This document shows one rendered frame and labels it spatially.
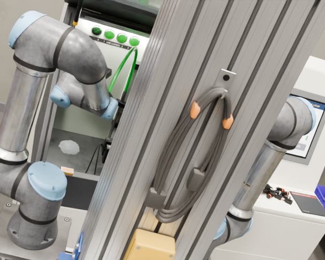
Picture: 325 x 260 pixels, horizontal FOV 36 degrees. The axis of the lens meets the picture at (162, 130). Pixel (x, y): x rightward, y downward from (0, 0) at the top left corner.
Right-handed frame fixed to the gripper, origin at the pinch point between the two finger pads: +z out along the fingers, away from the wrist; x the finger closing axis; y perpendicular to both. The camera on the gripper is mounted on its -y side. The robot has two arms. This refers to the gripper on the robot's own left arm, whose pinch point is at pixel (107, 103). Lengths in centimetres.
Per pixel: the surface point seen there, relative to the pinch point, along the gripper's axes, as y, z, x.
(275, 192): -9, 63, 67
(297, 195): -15, 75, 76
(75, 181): 31.4, 12.9, -3.3
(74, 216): 42, 28, -4
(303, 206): -10, 71, 80
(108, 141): 4.9, 29.4, -7.0
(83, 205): 36.8, 24.1, -0.5
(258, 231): 11, 67, 65
